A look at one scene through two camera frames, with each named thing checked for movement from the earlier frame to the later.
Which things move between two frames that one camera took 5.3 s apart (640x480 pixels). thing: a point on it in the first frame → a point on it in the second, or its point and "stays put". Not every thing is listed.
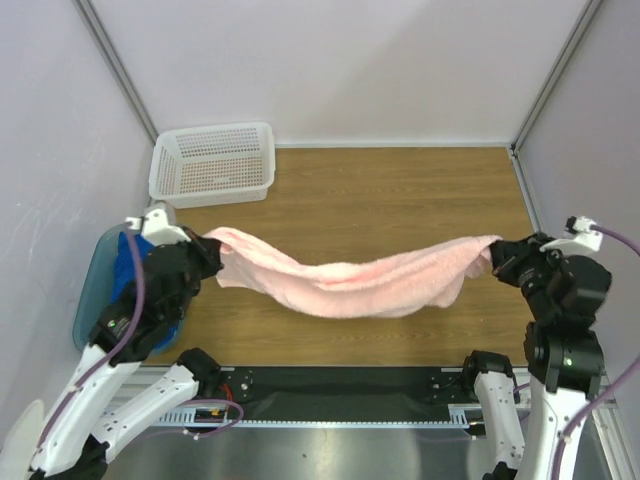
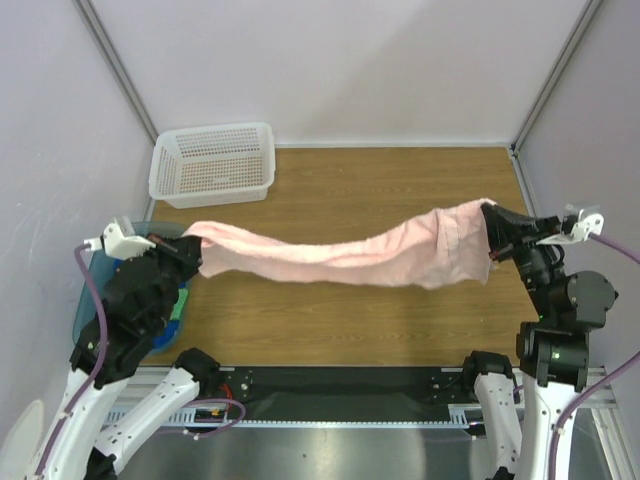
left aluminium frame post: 100,35 stays put
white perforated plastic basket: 213,166 stays put
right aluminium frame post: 592,7 stays put
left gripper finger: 212,248 → 177,243
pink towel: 277,281 → 432,248
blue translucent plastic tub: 95,289 stays put
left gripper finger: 211,262 → 192,259
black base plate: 340,390 stays put
